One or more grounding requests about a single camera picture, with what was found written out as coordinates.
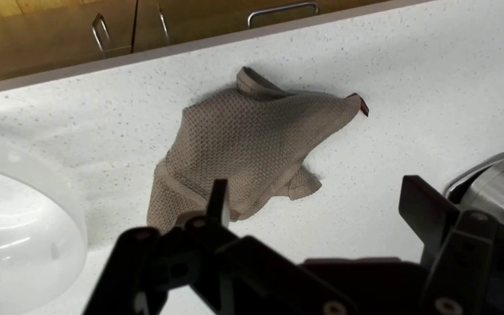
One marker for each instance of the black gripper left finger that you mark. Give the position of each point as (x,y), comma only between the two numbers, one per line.
(207,245)

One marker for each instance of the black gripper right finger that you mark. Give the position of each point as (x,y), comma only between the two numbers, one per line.
(457,248)

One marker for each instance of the brown waffle cloth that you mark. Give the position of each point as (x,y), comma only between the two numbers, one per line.
(256,136)

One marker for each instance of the white translucent bowl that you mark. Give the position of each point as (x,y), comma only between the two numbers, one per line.
(42,231)

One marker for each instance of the black steel coffee maker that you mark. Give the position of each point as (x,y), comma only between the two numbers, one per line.
(480,187)

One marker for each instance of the wooden lower cabinets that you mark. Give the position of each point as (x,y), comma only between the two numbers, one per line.
(39,35)

